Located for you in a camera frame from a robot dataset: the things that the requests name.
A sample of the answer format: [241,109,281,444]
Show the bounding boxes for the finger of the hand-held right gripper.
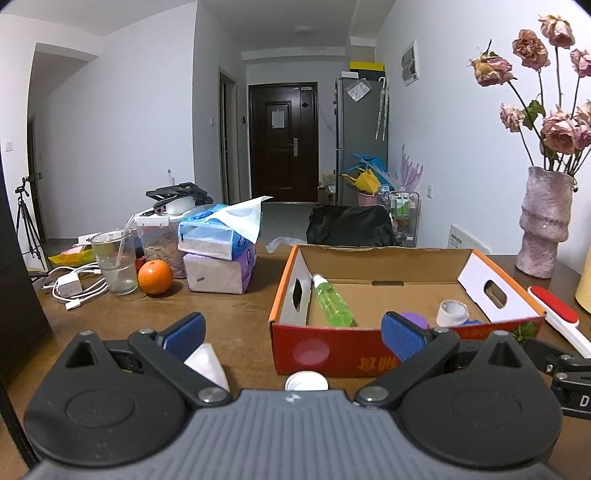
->
[525,339,575,376]

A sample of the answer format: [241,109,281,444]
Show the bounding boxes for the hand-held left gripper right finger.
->
[353,312,532,409]

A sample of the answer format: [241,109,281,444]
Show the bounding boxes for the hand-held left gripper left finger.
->
[58,312,233,409]

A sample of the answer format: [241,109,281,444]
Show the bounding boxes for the white rectangular packet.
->
[184,342,230,392]

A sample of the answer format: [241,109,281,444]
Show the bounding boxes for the white tape roll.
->
[436,299,470,328]

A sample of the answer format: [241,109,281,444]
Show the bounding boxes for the red cardboard box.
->
[269,244,546,376]

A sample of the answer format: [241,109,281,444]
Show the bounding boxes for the green spray bottle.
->
[311,273,354,328]

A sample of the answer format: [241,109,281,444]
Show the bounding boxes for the small white round cap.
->
[285,370,329,392]

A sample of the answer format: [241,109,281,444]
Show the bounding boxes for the red lint brush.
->
[527,285,591,358]

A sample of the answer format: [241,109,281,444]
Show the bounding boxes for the orange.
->
[137,260,175,296]

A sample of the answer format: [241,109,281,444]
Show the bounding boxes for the purple tissue pack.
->
[183,240,258,295]

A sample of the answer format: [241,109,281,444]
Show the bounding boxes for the yellow thermos jug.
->
[575,251,591,319]

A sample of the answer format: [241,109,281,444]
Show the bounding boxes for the clear glass cup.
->
[91,229,140,296]

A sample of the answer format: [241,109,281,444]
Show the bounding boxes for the clear plastic food container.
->
[134,210,208,280]

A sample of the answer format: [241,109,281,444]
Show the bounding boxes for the blue tissue pack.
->
[178,196,274,263]

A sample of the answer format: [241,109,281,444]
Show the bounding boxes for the clear drinking straw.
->
[117,225,134,278]

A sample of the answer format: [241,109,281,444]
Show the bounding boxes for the pink textured vase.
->
[516,165,575,280]

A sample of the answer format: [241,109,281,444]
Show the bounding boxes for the yellow packet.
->
[48,246,99,265]

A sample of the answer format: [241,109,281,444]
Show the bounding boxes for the black folding stand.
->
[146,182,214,215]

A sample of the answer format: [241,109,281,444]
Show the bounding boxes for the black paper bag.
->
[0,159,52,388]

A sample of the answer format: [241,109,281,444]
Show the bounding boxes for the dark brown door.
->
[248,82,319,204]

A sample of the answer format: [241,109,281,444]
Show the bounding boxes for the black tripod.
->
[14,174,49,271]

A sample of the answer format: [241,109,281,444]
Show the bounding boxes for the grey interior door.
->
[218,67,238,204]

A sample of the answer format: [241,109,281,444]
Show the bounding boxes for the grey fridge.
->
[335,74,389,206]

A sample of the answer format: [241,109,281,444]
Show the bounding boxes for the dried pink roses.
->
[467,14,591,178]

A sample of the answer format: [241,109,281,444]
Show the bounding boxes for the white folded umbrella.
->
[376,76,390,140]

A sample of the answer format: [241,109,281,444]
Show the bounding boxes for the white electric panel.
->
[401,39,420,87]

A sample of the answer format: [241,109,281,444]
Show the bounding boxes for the white wall heater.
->
[449,224,491,254]

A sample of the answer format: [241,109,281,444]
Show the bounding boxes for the white charger with cable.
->
[42,263,112,311]

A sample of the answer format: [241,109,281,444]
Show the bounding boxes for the wire trolley rack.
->
[379,185,421,247]

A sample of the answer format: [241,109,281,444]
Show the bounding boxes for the purple wall decoration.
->
[394,143,424,190]

